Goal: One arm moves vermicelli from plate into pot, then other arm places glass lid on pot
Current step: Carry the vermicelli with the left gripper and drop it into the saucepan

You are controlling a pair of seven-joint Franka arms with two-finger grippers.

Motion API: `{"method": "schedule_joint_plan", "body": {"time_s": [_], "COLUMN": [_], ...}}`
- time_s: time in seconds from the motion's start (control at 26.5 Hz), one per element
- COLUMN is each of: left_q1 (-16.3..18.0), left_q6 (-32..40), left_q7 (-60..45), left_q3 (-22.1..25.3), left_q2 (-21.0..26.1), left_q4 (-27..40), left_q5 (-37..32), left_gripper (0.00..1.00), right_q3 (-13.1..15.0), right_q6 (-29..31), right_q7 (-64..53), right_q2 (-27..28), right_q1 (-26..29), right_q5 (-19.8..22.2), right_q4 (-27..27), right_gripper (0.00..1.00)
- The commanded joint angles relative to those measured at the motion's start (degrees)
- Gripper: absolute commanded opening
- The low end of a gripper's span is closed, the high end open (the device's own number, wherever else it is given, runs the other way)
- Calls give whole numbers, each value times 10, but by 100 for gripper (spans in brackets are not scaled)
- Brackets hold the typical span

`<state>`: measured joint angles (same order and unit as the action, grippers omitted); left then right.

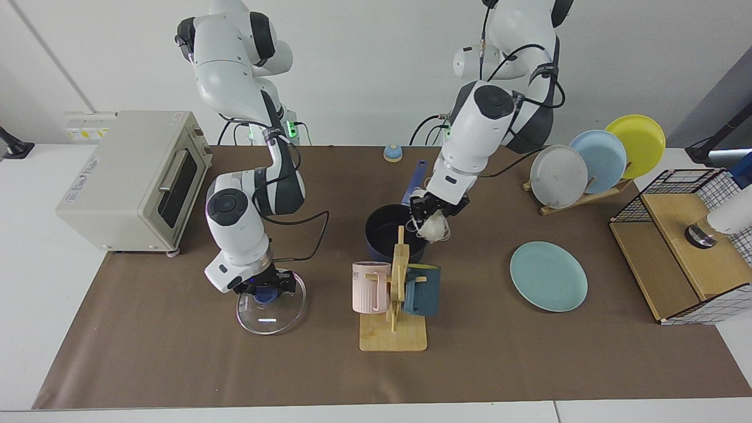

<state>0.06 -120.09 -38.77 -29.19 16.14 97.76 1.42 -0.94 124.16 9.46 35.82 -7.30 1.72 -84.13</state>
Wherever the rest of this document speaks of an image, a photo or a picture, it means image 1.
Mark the yellow plate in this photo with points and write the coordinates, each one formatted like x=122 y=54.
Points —
x=640 y=138

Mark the pale toaster oven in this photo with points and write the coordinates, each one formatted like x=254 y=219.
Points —
x=117 y=176

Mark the white wall socket strip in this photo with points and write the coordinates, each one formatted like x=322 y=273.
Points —
x=85 y=126

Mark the light blue plate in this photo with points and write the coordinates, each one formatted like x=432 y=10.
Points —
x=605 y=155

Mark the glass lid with blue knob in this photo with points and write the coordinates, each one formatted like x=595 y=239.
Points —
x=273 y=320

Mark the wooden cup stand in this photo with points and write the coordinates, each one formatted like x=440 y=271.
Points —
x=392 y=335

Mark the wooden plate rack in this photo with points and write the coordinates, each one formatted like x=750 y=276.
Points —
x=578 y=200

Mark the black clamp stand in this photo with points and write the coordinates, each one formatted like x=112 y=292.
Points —
x=699 y=154
x=14 y=147

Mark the dark teal cup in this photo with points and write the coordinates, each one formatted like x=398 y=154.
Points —
x=424 y=294

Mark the small blue round thing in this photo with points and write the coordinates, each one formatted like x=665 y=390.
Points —
x=393 y=154

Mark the pink ribbed cup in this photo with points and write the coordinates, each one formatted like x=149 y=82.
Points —
x=367 y=291

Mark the brown table cloth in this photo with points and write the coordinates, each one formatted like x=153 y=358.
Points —
x=529 y=364

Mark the pale green plate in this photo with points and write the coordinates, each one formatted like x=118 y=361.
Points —
x=548 y=276

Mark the grey white plate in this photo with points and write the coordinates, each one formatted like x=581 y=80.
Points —
x=558 y=176

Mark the blue blurred object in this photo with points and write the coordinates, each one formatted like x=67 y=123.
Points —
x=743 y=170

